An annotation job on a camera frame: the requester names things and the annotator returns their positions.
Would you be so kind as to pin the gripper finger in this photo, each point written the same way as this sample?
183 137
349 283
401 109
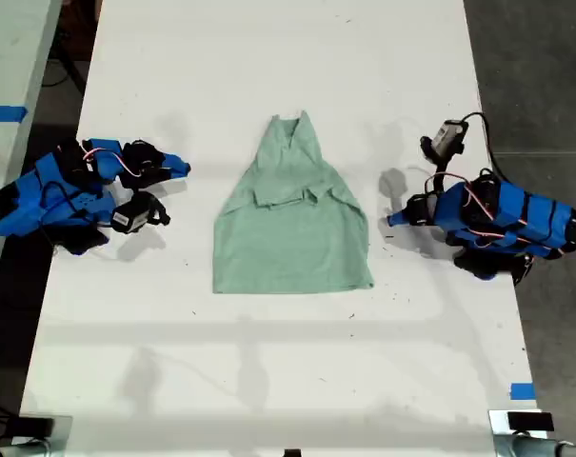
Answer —
175 163
154 177

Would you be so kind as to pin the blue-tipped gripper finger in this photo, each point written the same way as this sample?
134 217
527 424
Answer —
404 216

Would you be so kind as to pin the pale green T-shirt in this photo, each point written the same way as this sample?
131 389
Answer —
287 228

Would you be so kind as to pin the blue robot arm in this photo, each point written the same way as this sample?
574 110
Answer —
511 219
54 195

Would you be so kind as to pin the long blue tape strip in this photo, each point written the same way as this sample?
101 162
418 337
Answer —
4 113

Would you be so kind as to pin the white side table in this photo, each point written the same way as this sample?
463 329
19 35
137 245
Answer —
11 71

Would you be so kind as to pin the short blue tape strip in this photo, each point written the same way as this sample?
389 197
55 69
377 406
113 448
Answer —
522 391

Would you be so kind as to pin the black box on metal plate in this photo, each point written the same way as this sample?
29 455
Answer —
530 422
36 425

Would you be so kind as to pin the grey metal pipe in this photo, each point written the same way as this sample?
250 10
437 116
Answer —
544 448
16 448

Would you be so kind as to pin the black camera stalk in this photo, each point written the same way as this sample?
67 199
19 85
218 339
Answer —
435 166

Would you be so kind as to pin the black camera box white label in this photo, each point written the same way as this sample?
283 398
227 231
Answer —
130 214

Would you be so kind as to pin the grey and black camera box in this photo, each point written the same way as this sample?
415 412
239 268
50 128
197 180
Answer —
448 135

